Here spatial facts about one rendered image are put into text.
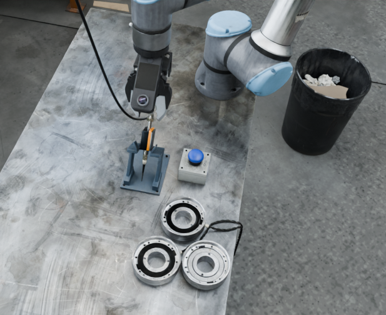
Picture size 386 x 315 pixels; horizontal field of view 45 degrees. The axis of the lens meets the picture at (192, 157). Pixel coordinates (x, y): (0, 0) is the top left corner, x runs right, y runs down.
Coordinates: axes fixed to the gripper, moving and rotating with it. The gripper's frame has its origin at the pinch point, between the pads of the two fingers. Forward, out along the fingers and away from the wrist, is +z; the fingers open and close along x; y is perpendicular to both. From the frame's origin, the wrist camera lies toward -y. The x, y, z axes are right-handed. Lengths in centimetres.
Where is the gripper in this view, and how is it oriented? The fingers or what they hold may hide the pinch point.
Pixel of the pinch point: (148, 117)
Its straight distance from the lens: 107.9
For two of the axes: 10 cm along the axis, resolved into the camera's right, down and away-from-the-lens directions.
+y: 1.8, -7.7, 6.1
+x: -9.8, -1.9, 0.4
